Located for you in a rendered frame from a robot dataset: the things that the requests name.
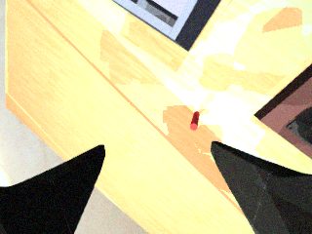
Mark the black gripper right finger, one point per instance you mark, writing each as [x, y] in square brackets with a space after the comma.
[274, 199]

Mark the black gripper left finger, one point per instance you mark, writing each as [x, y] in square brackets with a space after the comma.
[52, 202]

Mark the red peg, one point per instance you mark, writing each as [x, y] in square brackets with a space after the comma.
[195, 121]

